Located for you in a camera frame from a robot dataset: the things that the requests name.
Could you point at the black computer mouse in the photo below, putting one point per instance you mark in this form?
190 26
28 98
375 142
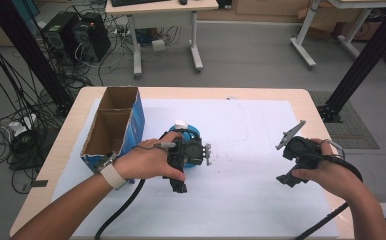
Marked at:
183 1

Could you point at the white table mat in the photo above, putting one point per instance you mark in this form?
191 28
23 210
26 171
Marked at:
241 140

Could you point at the black keyboard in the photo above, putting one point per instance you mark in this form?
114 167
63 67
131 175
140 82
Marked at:
137 2

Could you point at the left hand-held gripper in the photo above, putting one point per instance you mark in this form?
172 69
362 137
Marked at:
192 151

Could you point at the blue bottle with white cap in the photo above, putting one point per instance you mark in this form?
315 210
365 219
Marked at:
181 124

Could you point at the grey floor mat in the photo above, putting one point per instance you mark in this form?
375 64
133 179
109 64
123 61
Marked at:
351 128

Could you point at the white desk with wooden top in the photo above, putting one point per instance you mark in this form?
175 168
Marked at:
162 7

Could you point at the small white box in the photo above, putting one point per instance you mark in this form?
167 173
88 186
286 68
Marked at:
158 45

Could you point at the blue cardboard box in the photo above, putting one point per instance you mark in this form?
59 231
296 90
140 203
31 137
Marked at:
114 130

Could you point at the person's right hand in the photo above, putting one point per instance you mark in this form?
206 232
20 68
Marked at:
337 176

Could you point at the brown cardboard box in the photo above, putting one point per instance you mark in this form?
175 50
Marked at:
359 30

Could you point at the white desk frame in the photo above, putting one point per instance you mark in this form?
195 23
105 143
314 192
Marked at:
327 23

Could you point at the black metal frame post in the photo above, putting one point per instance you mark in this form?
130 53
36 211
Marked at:
31 56
364 63

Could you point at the black computer tower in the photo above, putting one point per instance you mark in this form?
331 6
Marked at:
59 36
92 36

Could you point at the white power strip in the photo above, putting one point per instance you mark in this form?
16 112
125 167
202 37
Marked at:
22 124

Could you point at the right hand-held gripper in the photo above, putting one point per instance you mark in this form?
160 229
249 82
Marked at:
301 148

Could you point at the beige wristband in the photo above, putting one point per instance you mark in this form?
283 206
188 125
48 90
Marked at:
113 176

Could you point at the person's left hand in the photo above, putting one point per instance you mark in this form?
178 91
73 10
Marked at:
144 160

